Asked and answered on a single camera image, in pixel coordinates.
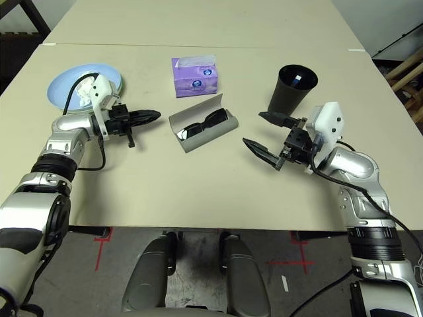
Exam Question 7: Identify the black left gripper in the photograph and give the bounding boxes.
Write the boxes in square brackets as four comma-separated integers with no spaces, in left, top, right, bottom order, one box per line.
[104,104,162,149]

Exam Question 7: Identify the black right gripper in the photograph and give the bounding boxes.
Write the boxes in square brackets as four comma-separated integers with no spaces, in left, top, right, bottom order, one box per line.
[242,111,315,172]

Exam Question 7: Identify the black sunglasses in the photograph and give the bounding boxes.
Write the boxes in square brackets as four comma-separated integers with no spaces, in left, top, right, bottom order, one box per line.
[176,108,229,141]

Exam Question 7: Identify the white tissue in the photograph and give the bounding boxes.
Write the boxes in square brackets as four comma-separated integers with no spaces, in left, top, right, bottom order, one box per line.
[76,77,95,108]

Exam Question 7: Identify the blue plastic plate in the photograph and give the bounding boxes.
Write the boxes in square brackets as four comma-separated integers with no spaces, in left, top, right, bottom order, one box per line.
[47,63,124,112]

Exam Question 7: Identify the black plastic cup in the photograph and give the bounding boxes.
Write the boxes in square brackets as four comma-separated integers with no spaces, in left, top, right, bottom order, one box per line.
[267,64,319,115]

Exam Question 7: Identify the grey open glasses case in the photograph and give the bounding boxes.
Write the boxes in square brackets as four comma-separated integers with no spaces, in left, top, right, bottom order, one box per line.
[168,92,239,155]

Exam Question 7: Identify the purple tissue box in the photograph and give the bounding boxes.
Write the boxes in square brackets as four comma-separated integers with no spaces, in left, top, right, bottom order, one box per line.
[171,54,218,98]

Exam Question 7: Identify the black table foot with caster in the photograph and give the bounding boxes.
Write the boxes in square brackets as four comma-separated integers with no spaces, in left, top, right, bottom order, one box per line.
[295,230,348,241]
[67,225,112,237]

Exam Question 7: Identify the black foam floor mats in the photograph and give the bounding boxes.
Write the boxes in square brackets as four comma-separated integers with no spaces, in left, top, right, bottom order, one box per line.
[0,31,46,95]

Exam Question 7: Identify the grey robot right leg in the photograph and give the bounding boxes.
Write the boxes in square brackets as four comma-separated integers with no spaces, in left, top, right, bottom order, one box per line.
[219,230,272,317]

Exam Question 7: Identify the grey robot leg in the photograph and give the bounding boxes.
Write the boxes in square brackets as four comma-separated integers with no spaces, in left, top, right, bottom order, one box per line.
[219,230,272,317]
[122,230,178,313]

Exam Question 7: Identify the wooden rack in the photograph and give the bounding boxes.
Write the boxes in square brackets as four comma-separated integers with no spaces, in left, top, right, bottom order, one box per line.
[385,49,423,115]

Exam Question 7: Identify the thin black stand rod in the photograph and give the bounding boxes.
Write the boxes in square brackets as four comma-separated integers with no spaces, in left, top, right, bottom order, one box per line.
[371,28,423,59]

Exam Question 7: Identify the grey robot left leg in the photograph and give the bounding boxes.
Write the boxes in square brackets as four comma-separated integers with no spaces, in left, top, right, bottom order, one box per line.
[122,230,178,313]

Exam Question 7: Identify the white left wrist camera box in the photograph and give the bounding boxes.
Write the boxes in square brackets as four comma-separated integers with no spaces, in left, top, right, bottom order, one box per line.
[88,75,120,139]

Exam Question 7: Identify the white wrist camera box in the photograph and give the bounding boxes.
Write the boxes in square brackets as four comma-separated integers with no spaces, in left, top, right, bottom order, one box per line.
[88,75,120,139]
[305,101,346,174]

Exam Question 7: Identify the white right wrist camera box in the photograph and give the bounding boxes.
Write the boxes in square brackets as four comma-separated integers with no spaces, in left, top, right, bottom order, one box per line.
[305,101,346,174]

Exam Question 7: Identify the wooden side table black frame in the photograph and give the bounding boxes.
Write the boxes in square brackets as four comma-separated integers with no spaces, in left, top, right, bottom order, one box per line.
[0,0,52,37]

